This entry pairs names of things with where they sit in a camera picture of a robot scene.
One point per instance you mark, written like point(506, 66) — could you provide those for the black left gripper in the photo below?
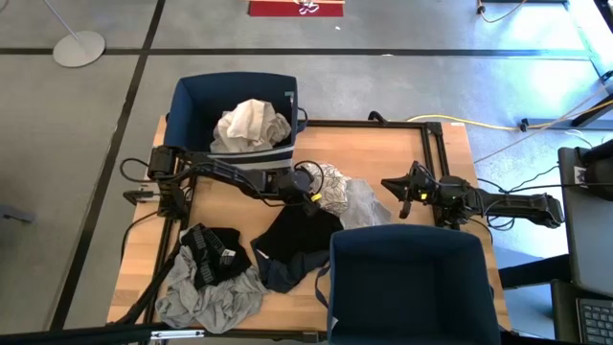
point(297, 186)

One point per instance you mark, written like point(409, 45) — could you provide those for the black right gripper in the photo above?
point(426, 187)

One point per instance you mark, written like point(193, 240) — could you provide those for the white cloth with line pattern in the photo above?
point(335, 189)

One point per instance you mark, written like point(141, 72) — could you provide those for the plain black garment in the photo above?
point(297, 235)

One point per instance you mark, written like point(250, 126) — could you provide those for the light grey knit garment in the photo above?
point(364, 206)

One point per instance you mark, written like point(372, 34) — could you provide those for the navy garment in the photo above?
point(287, 278)

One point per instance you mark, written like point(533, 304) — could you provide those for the white towel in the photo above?
point(278, 131)

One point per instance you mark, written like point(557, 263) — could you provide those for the black shorts with white print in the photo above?
point(215, 254)

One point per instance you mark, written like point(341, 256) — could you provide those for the white lace garment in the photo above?
point(239, 122)

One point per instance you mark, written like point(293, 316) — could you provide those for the grey T-shirt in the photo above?
point(215, 306)

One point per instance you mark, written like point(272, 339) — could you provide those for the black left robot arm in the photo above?
point(225, 172)

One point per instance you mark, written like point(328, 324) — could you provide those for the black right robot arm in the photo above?
point(517, 203)

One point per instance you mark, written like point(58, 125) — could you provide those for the navy white striped fabric bin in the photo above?
point(201, 105)
point(407, 287)

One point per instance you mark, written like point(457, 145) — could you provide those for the grey desk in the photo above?
point(586, 230)

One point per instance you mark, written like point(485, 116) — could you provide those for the red mat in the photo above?
point(278, 9)

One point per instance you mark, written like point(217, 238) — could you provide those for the black keyboard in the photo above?
point(596, 321)

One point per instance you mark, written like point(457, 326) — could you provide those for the grey round lamp stand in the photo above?
point(79, 48)

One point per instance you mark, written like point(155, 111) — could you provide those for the silver bracket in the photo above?
point(177, 334)

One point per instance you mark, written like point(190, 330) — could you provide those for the black diagonal frame brace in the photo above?
point(143, 297)

